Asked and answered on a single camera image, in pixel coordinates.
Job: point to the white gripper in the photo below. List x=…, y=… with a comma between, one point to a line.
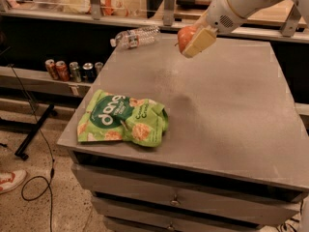
x=219, y=14

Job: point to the red orange apple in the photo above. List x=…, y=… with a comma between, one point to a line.
x=185, y=35

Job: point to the green rice chip bag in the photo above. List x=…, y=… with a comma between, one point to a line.
x=110, y=117

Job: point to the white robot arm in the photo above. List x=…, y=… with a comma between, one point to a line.
x=246, y=8

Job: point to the orange white snack bag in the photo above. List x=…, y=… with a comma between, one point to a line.
x=113, y=7

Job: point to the clear plastic water bottle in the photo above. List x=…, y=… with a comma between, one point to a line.
x=134, y=38

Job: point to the grey soda can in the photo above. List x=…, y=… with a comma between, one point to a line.
x=98, y=67

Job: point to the grey metal drawer cabinet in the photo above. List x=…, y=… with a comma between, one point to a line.
x=232, y=120

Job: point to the dark blue soda can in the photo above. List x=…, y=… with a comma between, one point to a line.
x=88, y=70

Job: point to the silver soda can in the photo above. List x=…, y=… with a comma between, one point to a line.
x=75, y=72

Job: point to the red soda can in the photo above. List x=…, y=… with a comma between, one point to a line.
x=62, y=70

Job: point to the orange soda can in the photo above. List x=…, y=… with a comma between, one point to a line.
x=50, y=66

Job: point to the top grey drawer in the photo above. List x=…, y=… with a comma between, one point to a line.
x=135, y=192

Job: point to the grey drawer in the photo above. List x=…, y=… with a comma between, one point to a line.
x=135, y=192
x=139, y=218

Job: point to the middle grey drawer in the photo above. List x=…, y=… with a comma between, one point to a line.
x=139, y=218

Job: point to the black metal stand leg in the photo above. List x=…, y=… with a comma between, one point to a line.
x=20, y=152

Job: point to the white orange sneaker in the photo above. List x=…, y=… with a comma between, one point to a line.
x=11, y=180

